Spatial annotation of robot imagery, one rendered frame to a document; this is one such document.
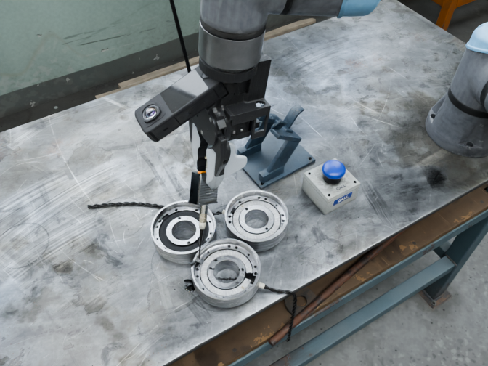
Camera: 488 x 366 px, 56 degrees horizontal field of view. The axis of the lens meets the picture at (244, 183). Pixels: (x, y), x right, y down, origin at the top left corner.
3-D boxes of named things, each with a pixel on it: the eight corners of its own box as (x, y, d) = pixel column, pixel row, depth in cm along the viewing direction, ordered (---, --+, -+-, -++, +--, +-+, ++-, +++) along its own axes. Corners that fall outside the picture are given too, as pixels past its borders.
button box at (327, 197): (324, 216, 80) (328, 198, 76) (301, 189, 84) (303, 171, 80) (361, 197, 83) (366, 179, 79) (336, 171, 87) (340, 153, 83)
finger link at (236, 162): (249, 190, 69) (253, 141, 63) (214, 202, 67) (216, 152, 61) (239, 178, 71) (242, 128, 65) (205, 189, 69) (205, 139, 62)
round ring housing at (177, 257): (141, 244, 76) (136, 230, 73) (184, 205, 82) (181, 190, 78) (187, 279, 72) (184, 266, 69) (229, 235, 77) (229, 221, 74)
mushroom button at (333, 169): (328, 197, 79) (332, 178, 76) (314, 182, 82) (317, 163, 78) (346, 188, 81) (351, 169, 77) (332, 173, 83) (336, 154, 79)
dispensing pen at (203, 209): (182, 256, 70) (192, 147, 67) (201, 252, 73) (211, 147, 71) (193, 261, 68) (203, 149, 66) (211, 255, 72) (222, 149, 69)
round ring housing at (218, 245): (182, 299, 70) (179, 287, 67) (208, 244, 76) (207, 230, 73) (247, 321, 68) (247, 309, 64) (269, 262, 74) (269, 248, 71)
